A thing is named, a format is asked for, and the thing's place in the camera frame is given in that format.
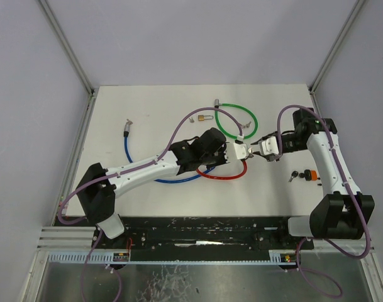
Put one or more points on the brass padlock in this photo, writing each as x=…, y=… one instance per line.
x=205, y=117

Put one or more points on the red lock keys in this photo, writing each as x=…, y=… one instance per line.
x=250, y=152

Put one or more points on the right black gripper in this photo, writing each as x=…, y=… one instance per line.
x=275, y=133

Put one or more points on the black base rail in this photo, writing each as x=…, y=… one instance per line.
x=202, y=239

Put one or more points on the black head key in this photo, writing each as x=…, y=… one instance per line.
x=294, y=175

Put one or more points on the red cable lock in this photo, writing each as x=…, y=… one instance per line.
x=208, y=174

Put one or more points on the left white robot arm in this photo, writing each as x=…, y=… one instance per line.
x=100, y=187

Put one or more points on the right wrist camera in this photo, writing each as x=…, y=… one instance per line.
x=269, y=149

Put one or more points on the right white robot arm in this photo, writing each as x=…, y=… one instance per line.
x=344, y=211

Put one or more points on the orange black padlock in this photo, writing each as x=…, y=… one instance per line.
x=310, y=176

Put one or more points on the blue cable lock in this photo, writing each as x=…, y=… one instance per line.
x=126, y=133

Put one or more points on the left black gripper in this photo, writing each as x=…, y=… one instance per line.
x=223, y=160

